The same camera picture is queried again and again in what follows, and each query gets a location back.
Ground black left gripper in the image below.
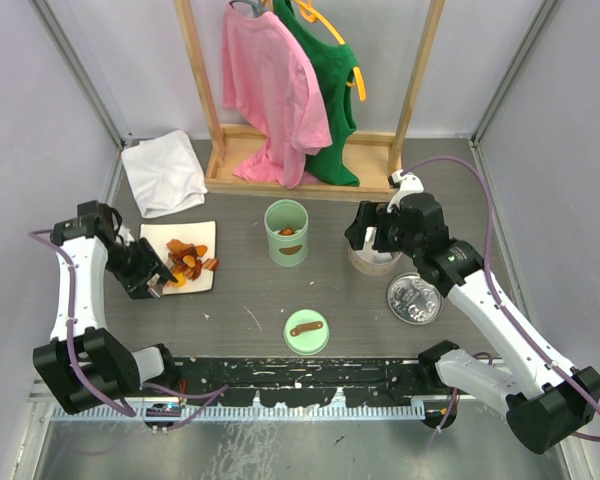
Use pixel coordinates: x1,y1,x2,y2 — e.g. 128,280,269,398
104,238,174,299

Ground round silver tin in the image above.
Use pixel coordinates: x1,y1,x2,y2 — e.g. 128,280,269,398
348,245,402,277

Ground white slotted cable duct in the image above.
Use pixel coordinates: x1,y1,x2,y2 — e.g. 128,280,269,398
51,400,426,422

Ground grey clothes hanger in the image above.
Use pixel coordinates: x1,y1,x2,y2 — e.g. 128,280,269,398
228,0,273,18

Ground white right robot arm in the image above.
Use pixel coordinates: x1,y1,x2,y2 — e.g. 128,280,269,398
345,193,600,454

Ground white cloth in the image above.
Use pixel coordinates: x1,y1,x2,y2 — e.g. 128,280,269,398
121,130,208,219

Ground wooden clothes rack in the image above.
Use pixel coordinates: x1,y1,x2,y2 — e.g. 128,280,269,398
175,1,444,201

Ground silver embossed tin lid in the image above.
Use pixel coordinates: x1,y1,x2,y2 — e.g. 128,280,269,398
387,272,443,325

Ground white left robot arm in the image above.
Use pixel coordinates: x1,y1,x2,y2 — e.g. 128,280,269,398
30,200,180,417

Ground mint green tin canister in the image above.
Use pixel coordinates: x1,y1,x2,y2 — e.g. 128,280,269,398
264,199,309,267

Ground aluminium corner frame post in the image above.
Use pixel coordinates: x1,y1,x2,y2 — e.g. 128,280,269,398
472,0,564,146

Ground metal serving tongs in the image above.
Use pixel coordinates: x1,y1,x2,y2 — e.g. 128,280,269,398
146,273,171,299

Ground orange clothes hanger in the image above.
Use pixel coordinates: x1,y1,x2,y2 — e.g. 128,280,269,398
289,0,369,103

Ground orange fried shrimp piece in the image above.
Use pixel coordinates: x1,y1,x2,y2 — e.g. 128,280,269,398
166,239,189,254

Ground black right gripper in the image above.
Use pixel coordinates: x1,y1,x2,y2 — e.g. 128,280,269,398
345,200,422,259

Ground left aluminium frame post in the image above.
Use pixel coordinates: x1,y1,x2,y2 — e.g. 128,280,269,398
27,0,134,149

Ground green t-shirt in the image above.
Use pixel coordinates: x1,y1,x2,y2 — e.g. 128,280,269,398
273,1,360,187

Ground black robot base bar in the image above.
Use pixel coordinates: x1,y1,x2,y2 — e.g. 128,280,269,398
156,357,452,408

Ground white square plate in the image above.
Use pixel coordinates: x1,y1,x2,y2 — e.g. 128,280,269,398
139,221,217,295

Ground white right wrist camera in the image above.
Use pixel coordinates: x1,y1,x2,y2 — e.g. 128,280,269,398
387,170,424,212

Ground mint green canister lid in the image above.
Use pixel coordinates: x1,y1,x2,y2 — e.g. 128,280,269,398
283,309,330,356

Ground pink t-shirt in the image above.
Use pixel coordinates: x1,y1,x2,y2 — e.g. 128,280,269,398
222,5,332,188

